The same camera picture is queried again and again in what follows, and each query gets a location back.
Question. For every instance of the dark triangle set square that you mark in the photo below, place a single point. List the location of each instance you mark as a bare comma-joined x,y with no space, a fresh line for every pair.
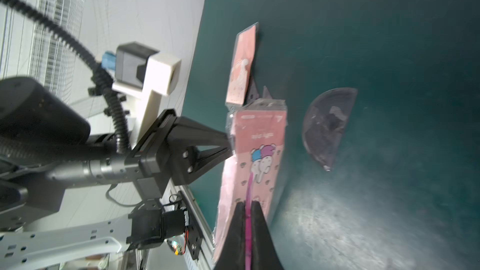
252,93

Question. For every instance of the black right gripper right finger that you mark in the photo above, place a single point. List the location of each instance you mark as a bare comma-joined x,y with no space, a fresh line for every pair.
263,253

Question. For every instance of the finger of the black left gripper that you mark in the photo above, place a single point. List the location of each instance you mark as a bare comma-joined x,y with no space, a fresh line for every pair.
187,134
198,163

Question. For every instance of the pink package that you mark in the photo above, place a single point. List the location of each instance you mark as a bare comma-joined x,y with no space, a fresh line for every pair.
257,136

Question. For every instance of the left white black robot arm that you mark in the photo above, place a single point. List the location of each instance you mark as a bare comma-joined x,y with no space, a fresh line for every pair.
47,148

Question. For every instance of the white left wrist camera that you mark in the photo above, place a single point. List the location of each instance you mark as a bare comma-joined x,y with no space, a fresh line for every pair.
145,76

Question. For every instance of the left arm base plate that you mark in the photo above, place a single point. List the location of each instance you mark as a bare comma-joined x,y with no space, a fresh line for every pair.
190,241

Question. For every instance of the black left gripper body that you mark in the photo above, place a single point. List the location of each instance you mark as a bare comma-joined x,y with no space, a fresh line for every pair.
155,161

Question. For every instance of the pink ruler set plastic bag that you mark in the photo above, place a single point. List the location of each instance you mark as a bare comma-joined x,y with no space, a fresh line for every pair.
242,59

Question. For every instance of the white wire basket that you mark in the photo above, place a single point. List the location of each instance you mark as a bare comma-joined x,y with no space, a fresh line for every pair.
31,44

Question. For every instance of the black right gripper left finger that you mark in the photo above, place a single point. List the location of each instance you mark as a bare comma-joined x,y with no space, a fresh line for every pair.
233,254

